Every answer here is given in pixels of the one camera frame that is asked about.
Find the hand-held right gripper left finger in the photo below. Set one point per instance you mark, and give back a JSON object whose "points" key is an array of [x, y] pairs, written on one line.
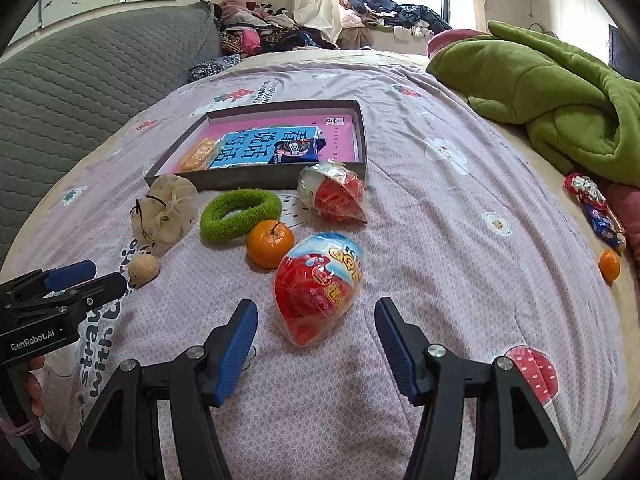
{"points": [[235, 350]]}

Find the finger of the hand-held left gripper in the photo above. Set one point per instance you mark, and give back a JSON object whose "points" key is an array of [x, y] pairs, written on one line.
{"points": [[100, 287], [70, 272]]}

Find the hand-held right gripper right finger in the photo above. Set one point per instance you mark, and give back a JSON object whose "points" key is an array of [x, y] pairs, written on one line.
{"points": [[395, 350]]}

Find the pink shallow box lid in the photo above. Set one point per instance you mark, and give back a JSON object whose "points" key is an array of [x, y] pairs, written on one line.
{"points": [[225, 178]]}

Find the person's left hand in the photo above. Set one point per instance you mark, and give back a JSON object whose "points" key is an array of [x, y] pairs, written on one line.
{"points": [[36, 387]]}

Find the walnut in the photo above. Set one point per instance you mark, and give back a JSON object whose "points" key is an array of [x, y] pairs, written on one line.
{"points": [[144, 270]]}

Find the pink printed bed cover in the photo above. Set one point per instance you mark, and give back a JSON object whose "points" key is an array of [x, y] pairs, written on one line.
{"points": [[450, 260]]}

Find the green fluffy scrunchie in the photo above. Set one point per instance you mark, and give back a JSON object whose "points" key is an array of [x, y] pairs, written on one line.
{"points": [[215, 220]]}

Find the orange cracker packet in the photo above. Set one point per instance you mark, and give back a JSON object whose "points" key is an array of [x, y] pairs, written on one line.
{"points": [[200, 154]]}

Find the grey quilted cushion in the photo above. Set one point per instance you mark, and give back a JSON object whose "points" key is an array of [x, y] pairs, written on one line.
{"points": [[75, 85]]}

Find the blue cookie packet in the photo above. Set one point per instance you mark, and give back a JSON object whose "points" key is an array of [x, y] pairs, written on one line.
{"points": [[295, 150]]}

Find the small orange mandarin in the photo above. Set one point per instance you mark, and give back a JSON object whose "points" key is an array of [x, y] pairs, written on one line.
{"points": [[610, 266]]}

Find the blue candy packet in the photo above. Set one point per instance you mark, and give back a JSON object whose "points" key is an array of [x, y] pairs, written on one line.
{"points": [[606, 227]]}

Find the dark patterned cloth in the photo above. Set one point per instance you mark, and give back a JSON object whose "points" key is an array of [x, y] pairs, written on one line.
{"points": [[212, 67]]}

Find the red white candy packet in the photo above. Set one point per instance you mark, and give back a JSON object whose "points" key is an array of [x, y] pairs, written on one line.
{"points": [[585, 190]]}

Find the pink cloth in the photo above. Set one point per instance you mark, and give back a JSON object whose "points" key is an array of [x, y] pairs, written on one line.
{"points": [[625, 205]]}

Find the green quilted blanket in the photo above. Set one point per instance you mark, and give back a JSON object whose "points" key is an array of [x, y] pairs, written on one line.
{"points": [[540, 90]]}

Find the pile of mixed clothes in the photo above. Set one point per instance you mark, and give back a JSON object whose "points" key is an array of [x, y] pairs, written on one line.
{"points": [[260, 30]]}

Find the pink pillow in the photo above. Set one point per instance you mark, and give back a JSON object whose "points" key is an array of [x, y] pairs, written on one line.
{"points": [[450, 40]]}

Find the pile of dark clothes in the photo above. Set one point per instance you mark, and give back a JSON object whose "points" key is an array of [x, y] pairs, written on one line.
{"points": [[395, 15]]}

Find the black television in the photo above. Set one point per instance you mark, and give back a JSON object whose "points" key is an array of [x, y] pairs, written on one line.
{"points": [[625, 55]]}

